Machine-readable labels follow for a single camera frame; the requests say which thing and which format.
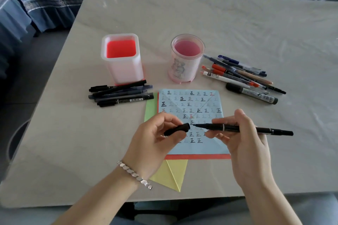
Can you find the person's left hand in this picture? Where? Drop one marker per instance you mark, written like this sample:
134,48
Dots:
145,151

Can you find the person's right hand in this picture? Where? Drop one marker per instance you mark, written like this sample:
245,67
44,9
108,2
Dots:
251,156

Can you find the yellow paper sheet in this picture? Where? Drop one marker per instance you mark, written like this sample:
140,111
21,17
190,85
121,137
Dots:
171,174

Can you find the thin black fineliner pen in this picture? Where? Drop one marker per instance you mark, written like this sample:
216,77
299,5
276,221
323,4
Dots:
277,131

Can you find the green paper sheet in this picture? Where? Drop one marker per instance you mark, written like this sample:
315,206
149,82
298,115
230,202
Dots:
151,111

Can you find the black fineliner pen cap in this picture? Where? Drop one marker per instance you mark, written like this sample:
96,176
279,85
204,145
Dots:
179,128

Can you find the blue paper with writing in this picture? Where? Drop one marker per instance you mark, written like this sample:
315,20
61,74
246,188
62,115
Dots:
206,148

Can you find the red paper sheet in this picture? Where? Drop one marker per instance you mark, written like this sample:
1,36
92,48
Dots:
200,156

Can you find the black marker with barcode label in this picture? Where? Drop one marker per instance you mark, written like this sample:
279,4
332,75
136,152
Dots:
129,100

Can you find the long grey pen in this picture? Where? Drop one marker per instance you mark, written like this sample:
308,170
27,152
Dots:
149,94

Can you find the thick black grey marker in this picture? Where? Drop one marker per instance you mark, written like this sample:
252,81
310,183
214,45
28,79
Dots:
251,93

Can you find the black brush pen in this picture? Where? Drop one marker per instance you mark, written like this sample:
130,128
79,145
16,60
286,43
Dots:
132,85

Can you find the black marker pen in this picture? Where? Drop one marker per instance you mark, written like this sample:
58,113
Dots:
97,89

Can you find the square white red pen holder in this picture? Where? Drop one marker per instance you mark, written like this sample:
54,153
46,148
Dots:
125,69

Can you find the pile of assorted pens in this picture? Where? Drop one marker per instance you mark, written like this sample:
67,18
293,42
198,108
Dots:
237,70

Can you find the round pink pen holder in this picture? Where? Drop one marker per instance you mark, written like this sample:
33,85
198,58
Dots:
182,69

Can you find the person's left forearm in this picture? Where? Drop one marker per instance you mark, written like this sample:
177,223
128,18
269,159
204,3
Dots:
100,203

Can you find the blue covered sofa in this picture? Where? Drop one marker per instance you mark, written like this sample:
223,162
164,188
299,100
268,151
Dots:
52,0

